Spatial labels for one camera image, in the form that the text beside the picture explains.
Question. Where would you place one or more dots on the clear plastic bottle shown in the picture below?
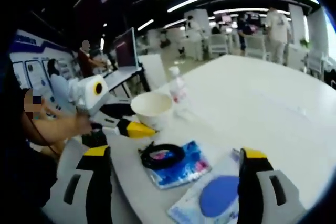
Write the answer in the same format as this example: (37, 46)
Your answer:
(179, 93)

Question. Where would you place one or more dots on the clear plastic bag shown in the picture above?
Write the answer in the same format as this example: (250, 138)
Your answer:
(189, 208)

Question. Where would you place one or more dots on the dark monitor screen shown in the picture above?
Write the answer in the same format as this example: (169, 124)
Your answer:
(126, 51)

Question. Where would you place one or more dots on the white table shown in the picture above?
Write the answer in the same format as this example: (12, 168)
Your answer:
(249, 103)

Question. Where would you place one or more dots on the person's dark clothing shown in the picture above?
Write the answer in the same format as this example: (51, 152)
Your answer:
(21, 176)

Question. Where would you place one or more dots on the blue white wall display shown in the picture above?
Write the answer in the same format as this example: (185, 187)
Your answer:
(31, 58)

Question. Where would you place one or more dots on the person's left hand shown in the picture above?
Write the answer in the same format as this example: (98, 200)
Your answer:
(82, 125)

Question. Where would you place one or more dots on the green potted plant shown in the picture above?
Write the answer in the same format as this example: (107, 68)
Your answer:
(304, 43)

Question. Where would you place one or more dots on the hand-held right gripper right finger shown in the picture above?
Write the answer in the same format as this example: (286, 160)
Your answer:
(252, 182)

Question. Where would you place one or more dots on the white side desk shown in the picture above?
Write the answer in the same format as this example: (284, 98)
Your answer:
(123, 75)

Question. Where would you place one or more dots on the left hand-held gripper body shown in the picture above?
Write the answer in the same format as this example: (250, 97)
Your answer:
(90, 95)

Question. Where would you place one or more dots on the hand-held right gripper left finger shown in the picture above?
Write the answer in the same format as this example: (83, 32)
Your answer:
(98, 182)

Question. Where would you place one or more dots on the white paper cup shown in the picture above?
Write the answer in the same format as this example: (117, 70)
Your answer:
(155, 116)

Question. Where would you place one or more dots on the blue pink snack packet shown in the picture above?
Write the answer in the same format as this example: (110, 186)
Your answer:
(191, 161)

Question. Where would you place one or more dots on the blue oval pad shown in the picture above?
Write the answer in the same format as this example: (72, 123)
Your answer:
(219, 197)

